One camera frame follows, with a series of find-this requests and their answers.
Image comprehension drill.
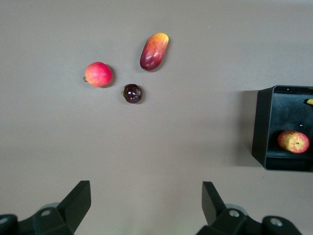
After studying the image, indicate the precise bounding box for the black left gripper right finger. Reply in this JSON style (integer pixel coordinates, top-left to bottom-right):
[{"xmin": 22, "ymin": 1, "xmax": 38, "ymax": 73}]
[{"xmin": 195, "ymin": 181, "xmax": 303, "ymax": 235}]

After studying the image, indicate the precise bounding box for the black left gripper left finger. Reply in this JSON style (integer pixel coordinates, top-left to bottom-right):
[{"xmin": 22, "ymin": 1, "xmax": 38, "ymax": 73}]
[{"xmin": 0, "ymin": 180, "xmax": 91, "ymax": 235}]

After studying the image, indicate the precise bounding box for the black plastic box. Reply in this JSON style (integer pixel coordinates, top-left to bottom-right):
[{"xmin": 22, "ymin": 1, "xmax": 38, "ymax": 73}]
[{"xmin": 251, "ymin": 85, "xmax": 313, "ymax": 173}]

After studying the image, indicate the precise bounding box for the red yellow striped apple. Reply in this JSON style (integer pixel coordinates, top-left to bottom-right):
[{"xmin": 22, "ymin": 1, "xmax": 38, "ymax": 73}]
[{"xmin": 277, "ymin": 130, "xmax": 310, "ymax": 154}]

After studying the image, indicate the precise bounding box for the dark purple mangosteen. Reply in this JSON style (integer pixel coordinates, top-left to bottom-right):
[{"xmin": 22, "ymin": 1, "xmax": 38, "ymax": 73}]
[{"xmin": 121, "ymin": 83, "xmax": 143, "ymax": 104}]

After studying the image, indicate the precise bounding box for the red pink round fruit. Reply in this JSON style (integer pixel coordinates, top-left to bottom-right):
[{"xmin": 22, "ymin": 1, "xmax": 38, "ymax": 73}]
[{"xmin": 83, "ymin": 61, "xmax": 113, "ymax": 88}]

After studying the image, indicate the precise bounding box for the red yellow mango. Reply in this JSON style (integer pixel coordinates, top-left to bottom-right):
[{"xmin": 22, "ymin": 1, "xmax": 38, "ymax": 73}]
[{"xmin": 139, "ymin": 32, "xmax": 170, "ymax": 72}]

